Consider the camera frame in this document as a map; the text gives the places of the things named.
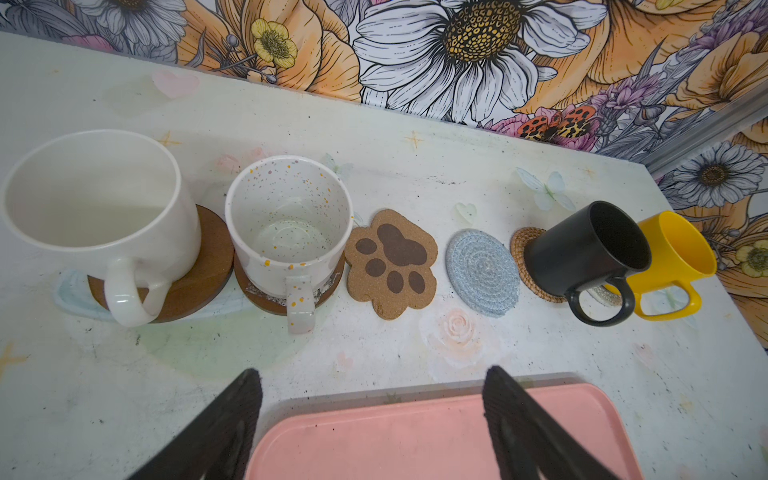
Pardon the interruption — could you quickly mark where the black mug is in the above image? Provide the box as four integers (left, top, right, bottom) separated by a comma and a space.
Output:
523, 200, 652, 327

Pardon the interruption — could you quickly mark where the grey round felt coaster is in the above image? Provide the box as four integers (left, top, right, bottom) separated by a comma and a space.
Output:
445, 229, 520, 318

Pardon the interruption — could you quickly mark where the white mug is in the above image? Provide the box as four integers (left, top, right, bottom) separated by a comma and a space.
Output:
1, 129, 201, 327
225, 155, 354, 334

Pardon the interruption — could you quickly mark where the pink silicone tray mat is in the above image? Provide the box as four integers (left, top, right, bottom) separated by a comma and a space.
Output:
245, 383, 643, 479

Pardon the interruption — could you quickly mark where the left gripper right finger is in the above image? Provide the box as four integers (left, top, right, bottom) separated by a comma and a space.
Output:
482, 365, 616, 479

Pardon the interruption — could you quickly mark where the dark brown round coaster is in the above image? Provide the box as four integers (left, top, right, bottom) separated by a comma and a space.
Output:
233, 255, 345, 316

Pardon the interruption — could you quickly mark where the brown paw shaped coaster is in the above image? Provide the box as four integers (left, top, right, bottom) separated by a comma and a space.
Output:
344, 209, 438, 320

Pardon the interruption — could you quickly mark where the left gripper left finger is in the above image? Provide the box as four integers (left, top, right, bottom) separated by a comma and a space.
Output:
131, 368, 263, 479

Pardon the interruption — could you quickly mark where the yellow mug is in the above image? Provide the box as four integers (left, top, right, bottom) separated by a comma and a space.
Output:
628, 211, 717, 321

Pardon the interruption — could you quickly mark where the woven rattan round coaster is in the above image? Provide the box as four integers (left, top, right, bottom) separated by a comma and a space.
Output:
509, 227, 566, 304

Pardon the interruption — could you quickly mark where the clear patterned round coaster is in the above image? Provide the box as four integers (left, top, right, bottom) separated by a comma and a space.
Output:
588, 286, 622, 307

